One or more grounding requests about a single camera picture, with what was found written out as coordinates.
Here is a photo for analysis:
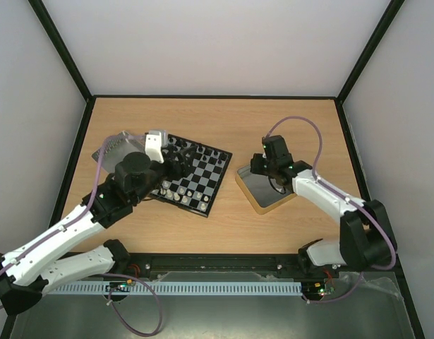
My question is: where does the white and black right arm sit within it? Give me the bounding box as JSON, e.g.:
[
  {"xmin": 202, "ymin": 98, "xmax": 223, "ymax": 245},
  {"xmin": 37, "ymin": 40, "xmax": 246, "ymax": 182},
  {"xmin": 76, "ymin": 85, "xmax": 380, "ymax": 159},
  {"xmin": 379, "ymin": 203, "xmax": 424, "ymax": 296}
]
[{"xmin": 251, "ymin": 153, "xmax": 397, "ymax": 277}]

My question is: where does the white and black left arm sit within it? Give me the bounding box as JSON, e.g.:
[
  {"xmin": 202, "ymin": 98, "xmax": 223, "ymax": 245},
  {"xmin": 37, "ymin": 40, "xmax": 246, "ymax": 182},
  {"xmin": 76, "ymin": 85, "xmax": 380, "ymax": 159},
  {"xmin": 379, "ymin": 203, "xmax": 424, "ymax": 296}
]
[{"xmin": 0, "ymin": 146, "xmax": 197, "ymax": 315}]

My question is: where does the black chess pieces row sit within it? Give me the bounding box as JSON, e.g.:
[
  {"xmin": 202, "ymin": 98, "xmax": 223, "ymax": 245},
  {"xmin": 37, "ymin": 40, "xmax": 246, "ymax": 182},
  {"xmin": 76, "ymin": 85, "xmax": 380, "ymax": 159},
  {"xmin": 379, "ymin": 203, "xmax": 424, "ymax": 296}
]
[{"xmin": 168, "ymin": 134, "xmax": 232, "ymax": 167}]

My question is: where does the right circuit board with LED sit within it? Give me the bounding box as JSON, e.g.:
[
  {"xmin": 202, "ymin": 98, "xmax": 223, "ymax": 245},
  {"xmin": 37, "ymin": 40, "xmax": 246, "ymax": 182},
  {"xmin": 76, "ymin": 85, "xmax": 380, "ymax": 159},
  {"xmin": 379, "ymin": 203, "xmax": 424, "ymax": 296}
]
[{"xmin": 303, "ymin": 280, "xmax": 335, "ymax": 297}]

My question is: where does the circuit board with led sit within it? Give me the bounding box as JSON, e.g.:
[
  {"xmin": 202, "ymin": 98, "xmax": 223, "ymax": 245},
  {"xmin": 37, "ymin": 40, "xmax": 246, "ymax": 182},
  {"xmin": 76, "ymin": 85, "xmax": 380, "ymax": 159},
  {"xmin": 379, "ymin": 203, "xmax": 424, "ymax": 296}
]
[
  {"xmin": 107, "ymin": 279, "xmax": 136, "ymax": 292},
  {"xmin": 303, "ymin": 280, "xmax": 335, "ymax": 297}
]

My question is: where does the left circuit board with LED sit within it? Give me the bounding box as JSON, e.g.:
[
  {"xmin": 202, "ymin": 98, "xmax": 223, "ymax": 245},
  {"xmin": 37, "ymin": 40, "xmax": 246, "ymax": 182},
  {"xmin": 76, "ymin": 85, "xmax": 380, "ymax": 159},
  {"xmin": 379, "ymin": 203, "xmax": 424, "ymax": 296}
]
[{"xmin": 107, "ymin": 279, "xmax": 136, "ymax": 292}]

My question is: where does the gold rimmed metal tin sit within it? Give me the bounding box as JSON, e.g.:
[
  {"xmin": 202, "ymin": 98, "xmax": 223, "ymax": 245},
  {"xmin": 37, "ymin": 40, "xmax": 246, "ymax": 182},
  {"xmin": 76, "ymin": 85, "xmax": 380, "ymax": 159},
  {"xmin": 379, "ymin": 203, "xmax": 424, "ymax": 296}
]
[{"xmin": 235, "ymin": 165, "xmax": 296, "ymax": 215}]

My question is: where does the black and silver chessboard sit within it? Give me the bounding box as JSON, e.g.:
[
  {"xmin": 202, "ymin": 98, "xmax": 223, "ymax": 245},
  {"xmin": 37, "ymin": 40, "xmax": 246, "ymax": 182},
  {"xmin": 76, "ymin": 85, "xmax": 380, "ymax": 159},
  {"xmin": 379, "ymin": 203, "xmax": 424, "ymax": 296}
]
[{"xmin": 150, "ymin": 139, "xmax": 232, "ymax": 217}]

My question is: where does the silver textured metal tray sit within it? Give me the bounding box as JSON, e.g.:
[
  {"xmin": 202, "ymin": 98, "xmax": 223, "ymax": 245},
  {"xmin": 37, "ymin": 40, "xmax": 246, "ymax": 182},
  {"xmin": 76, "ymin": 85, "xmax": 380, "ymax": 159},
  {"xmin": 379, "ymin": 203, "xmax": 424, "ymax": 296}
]
[{"xmin": 102, "ymin": 131, "xmax": 145, "ymax": 173}]

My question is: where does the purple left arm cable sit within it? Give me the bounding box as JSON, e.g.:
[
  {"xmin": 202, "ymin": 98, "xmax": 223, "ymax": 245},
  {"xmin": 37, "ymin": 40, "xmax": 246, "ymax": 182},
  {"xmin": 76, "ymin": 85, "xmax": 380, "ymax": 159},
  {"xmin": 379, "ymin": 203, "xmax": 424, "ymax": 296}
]
[{"xmin": 0, "ymin": 132, "xmax": 164, "ymax": 336}]

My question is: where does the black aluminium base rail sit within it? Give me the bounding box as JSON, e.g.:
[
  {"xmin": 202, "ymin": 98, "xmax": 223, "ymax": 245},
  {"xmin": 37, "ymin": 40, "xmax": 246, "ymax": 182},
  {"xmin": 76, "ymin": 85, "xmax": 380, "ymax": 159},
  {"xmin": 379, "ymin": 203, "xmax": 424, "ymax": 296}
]
[{"xmin": 61, "ymin": 251, "xmax": 401, "ymax": 280}]

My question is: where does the light blue slotted cable duct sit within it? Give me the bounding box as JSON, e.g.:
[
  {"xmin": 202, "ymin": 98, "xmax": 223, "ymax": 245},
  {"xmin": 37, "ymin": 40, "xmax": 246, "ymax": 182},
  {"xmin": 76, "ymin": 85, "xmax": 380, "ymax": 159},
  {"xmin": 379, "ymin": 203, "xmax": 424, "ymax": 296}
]
[{"xmin": 50, "ymin": 281, "xmax": 302, "ymax": 297}]

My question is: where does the black cage frame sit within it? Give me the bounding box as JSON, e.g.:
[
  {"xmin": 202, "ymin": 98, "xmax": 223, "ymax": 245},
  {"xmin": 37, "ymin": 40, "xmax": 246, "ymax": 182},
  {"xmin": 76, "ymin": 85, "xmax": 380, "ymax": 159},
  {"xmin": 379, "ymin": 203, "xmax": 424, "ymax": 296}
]
[{"xmin": 0, "ymin": 0, "xmax": 426, "ymax": 339}]

